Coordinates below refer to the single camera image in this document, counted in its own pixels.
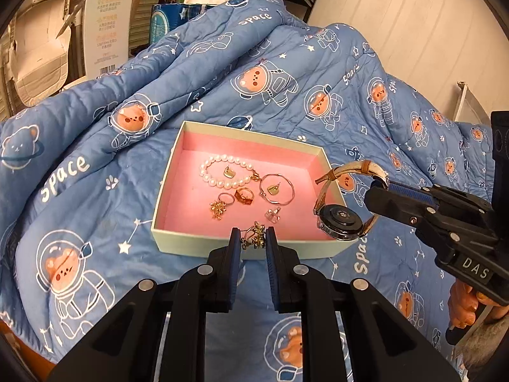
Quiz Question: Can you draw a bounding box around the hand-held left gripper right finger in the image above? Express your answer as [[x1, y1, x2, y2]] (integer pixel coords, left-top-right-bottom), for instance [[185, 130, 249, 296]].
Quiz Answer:
[[264, 226, 462, 382]]

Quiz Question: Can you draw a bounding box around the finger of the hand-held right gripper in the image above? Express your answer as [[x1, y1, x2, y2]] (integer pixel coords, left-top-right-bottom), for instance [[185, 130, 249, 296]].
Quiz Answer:
[[387, 183, 496, 217], [365, 186, 499, 248]]

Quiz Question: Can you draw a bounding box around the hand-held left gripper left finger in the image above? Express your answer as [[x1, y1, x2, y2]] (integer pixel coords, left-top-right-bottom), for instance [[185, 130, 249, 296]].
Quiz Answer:
[[48, 227, 244, 382]]

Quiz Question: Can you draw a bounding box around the gold snowflake drop earring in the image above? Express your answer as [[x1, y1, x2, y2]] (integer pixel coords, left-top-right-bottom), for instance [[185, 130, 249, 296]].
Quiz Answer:
[[209, 193, 235, 221], [241, 224, 267, 250]]

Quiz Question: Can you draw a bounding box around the beige strap wrist watch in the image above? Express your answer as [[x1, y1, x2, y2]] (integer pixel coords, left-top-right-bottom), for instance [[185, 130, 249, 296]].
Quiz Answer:
[[313, 159, 390, 243]]

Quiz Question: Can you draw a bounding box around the pale green jewelry box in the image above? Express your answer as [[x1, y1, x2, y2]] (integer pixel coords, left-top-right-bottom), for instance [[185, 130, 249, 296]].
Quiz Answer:
[[151, 120, 347, 262]]

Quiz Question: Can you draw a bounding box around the person's right forearm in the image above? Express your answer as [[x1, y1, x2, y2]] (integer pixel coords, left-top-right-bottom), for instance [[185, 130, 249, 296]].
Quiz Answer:
[[453, 318, 509, 377]]

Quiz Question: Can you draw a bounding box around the person's right hand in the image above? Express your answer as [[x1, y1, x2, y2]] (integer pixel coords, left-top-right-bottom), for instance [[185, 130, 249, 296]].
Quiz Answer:
[[449, 282, 509, 332]]

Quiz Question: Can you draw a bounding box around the rose gold bangle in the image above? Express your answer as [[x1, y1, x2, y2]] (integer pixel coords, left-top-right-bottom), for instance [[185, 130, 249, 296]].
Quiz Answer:
[[259, 173, 295, 207]]

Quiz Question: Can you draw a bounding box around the white board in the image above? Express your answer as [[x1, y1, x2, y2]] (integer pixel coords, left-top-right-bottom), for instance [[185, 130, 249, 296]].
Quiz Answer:
[[453, 81, 494, 124]]

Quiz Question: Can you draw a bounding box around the blue astronaut bear blanket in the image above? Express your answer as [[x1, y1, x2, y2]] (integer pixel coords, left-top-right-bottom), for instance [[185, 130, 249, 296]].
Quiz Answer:
[[0, 0, 499, 382]]

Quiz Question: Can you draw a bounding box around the blue printed box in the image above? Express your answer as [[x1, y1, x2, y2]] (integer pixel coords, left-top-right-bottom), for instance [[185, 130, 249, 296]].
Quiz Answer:
[[150, 2, 219, 47]]

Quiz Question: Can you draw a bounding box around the white printed carton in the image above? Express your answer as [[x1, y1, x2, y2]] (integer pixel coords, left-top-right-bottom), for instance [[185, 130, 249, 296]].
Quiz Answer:
[[83, 0, 141, 79]]

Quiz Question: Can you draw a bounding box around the beige moulded panel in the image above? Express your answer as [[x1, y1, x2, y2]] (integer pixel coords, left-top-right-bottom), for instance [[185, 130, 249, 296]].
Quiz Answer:
[[6, 0, 74, 106]]

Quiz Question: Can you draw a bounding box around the white pearl bracelet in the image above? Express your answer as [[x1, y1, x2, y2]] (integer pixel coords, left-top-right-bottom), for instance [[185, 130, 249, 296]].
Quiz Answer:
[[198, 154, 260, 190]]

